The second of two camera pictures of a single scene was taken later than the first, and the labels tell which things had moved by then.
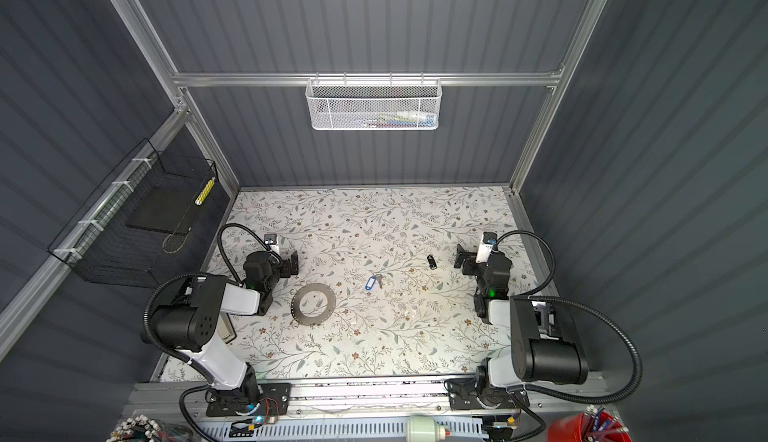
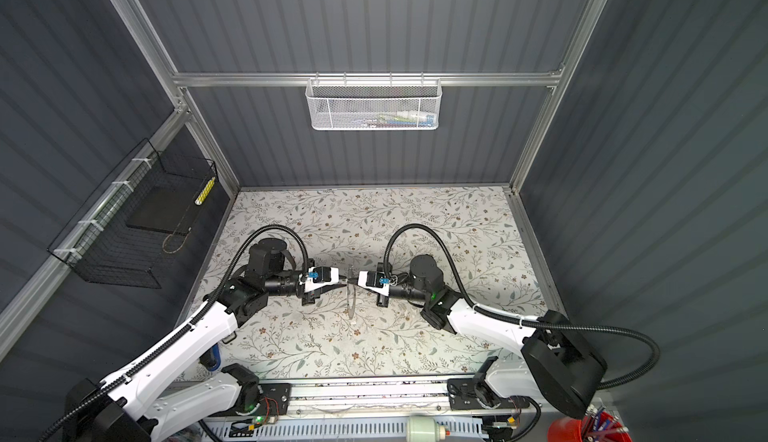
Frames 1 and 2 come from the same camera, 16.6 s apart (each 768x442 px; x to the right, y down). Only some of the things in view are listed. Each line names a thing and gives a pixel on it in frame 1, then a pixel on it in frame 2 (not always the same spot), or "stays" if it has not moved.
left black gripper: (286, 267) -> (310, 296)
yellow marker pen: (205, 191) stays
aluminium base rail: (372, 401) stays
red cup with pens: (595, 424) stays
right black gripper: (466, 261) -> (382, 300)
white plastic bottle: (424, 428) stays
